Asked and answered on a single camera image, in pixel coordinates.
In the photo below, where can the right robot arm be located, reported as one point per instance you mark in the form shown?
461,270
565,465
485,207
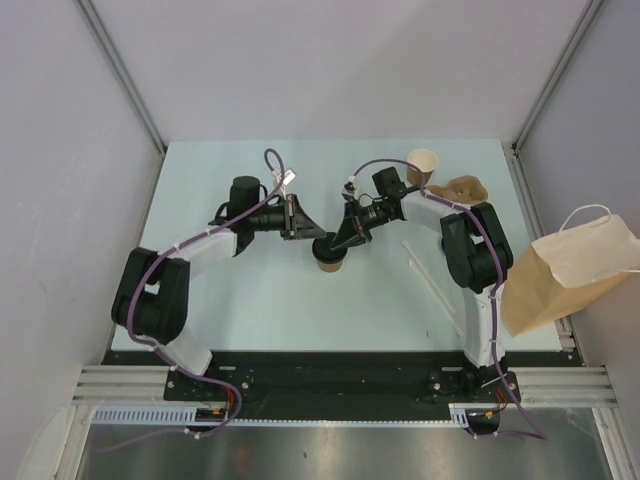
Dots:
477,254

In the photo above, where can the brown paper cup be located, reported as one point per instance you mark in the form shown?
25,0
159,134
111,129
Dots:
421,165
329,266

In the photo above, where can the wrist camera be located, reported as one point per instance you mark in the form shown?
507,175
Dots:
351,191
282,179

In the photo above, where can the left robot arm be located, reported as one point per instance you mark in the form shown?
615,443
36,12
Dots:
152,298

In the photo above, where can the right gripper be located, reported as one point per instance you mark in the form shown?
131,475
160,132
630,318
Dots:
354,230

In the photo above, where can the aluminium frame post left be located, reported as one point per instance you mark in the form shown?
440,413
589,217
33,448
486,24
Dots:
108,48

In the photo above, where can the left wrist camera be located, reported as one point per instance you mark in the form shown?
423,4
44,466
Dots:
282,179

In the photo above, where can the wrapped straw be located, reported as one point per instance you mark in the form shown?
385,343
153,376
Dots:
441,301
430,279

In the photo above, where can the black cup lid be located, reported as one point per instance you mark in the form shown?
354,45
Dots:
323,253

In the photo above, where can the brown paper bag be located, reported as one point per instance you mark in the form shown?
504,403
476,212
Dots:
566,271

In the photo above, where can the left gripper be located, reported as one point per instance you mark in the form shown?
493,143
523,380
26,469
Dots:
297,226

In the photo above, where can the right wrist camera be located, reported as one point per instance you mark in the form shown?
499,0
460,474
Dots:
351,191

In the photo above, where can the aluminium frame post right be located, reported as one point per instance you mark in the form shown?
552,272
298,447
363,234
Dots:
569,50

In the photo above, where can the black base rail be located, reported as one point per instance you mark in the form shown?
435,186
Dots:
350,386

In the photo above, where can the aluminium frame post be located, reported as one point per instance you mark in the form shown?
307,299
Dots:
108,48
569,50

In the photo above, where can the pulp cup carrier tray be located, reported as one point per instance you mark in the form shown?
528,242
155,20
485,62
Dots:
465,189

